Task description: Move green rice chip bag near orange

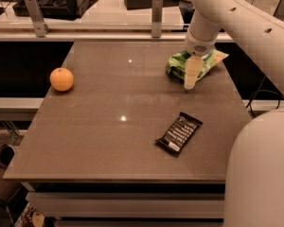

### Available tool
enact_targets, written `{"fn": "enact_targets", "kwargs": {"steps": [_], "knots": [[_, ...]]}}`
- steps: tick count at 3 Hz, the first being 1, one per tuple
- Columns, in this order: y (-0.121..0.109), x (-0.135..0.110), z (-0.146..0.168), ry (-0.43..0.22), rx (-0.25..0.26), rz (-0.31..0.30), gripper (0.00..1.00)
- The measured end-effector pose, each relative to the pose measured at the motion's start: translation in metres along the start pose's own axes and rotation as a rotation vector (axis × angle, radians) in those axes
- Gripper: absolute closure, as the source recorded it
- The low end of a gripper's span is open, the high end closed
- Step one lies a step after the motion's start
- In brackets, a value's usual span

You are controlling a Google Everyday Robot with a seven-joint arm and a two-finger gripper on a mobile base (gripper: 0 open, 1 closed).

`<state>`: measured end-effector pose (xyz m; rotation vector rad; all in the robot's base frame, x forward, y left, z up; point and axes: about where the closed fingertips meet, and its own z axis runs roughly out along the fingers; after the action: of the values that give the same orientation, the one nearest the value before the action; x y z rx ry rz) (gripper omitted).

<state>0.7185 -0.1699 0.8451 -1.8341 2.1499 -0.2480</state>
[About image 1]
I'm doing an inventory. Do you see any left metal rail bracket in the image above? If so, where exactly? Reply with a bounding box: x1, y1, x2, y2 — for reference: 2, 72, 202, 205
24, 0, 49, 38

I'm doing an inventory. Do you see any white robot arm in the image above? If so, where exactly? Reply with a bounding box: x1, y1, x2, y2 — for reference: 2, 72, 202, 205
186, 0, 284, 227

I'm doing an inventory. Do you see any orange fruit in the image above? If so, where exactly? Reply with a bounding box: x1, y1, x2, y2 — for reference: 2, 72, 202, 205
49, 67, 74, 92

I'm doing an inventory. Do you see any white drawer front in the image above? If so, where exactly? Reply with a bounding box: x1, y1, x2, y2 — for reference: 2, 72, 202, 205
27, 192, 224, 218

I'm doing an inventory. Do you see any black chocolate bar wrapper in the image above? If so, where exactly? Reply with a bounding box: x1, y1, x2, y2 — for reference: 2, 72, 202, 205
155, 112, 203, 156

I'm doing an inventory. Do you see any black tray on far table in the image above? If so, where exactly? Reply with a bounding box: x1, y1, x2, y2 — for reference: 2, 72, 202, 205
12, 0, 98, 21

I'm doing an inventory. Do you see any green rice chip bag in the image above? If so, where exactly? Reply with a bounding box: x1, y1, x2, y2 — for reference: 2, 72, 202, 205
166, 49, 228, 80

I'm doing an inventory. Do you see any brown bin with hole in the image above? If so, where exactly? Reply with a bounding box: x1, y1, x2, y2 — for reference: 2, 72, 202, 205
0, 145, 21, 202

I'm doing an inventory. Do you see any centre metal rail bracket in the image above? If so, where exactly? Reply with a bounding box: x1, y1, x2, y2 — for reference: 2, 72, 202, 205
151, 0, 163, 38

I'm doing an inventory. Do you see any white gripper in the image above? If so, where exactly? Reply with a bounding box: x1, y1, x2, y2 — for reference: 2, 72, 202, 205
184, 31, 216, 90

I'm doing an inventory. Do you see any black cable by table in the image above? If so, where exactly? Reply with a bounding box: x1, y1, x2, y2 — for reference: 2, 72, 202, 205
245, 76, 284, 118

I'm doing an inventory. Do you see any metal rail bracket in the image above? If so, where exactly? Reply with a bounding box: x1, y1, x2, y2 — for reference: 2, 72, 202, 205
24, 0, 49, 38
151, 0, 163, 38

